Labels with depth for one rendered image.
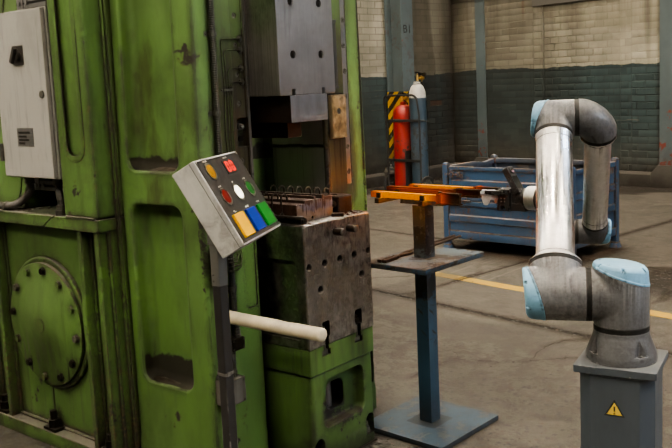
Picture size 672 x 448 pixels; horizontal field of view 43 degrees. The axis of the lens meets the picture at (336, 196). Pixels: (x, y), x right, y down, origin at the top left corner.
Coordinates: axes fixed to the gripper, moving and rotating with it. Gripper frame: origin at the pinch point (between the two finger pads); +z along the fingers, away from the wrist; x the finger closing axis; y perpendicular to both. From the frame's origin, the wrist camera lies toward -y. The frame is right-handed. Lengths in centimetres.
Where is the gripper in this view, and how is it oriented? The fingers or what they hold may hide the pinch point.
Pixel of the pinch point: (482, 189)
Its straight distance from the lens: 340.2
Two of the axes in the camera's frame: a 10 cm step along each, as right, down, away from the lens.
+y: 0.5, 9.9, 1.3
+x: 6.7, -1.3, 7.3
